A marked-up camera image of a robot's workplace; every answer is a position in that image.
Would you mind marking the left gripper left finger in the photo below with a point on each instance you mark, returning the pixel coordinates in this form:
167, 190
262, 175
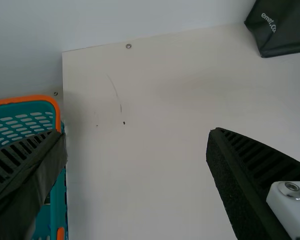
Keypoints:
20, 180

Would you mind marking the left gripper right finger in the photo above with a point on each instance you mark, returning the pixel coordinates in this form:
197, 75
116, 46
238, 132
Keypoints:
245, 180

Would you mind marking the teal shopping basket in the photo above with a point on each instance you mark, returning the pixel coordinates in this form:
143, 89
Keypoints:
22, 117

